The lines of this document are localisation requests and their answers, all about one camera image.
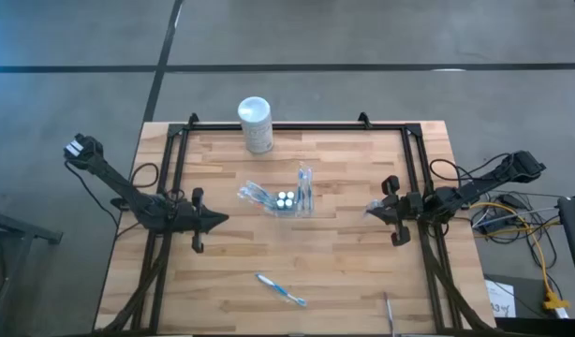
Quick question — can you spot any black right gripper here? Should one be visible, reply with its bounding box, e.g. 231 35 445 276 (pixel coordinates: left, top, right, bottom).
366 174 425 248

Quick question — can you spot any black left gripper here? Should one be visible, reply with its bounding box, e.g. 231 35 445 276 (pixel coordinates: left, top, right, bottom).
174 186 230 255

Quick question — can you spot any orange toothbrush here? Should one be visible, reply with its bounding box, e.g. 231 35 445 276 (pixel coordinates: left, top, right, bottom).
237 187 274 208

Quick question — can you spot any clear acrylic organizer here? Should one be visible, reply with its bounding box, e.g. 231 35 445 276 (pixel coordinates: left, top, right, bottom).
260 186 317 220

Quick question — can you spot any white wipes canister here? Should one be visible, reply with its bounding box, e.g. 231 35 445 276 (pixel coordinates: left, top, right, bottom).
236 95 275 155

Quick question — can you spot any black power adapter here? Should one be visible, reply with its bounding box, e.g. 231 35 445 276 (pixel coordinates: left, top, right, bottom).
501 193 527 210

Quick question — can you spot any white paper sheet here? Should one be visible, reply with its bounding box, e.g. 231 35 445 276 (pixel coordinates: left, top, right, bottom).
483 278 518 319

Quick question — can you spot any yellow power plug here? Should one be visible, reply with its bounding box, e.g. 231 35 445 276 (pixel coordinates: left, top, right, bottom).
542 290 572 311

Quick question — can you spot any black equipment box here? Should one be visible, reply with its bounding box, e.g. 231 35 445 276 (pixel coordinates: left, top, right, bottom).
494 315 575 337

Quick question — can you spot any grey metal stand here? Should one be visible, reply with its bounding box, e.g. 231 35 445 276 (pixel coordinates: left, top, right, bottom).
0 204 64 337

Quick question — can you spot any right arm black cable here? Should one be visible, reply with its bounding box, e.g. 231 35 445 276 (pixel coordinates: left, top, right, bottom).
428 152 512 184

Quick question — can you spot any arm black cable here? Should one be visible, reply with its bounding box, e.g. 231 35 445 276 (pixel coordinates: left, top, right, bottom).
129 161 188 207
428 152 512 184

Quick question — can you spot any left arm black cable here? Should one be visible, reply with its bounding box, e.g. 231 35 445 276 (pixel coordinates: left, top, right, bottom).
129 161 188 207

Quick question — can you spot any black aluminium rig frame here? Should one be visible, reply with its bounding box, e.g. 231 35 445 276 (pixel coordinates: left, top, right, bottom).
93 111 497 336

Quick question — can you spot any white floor cable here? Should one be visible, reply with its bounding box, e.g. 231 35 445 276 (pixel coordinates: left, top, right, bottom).
471 205 563 229

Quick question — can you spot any black floor cable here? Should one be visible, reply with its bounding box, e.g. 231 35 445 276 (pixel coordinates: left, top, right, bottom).
472 189 566 282

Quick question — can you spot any yellow floor cable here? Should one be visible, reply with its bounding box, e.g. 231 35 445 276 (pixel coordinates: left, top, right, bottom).
468 200 558 305

